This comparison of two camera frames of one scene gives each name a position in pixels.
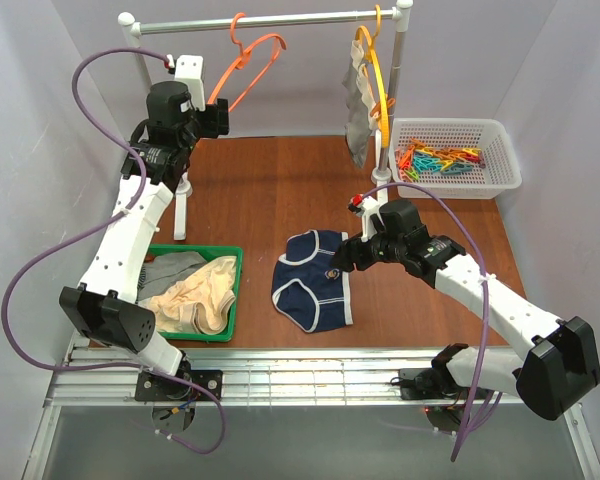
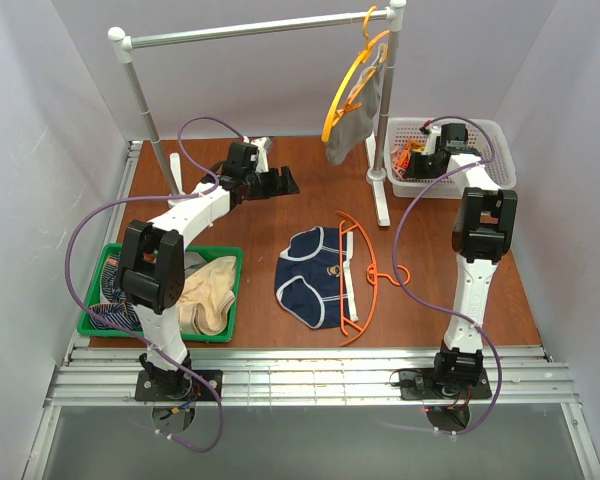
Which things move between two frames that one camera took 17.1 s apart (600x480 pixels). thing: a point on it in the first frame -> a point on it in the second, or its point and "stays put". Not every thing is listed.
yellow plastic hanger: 380,109 -> 331,117
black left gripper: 218,117 -> 271,182
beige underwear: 200,302 stays put
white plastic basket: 455,158 stays put
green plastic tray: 210,253 stays put
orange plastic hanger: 242,61 -> 341,303
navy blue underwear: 307,286 stays put
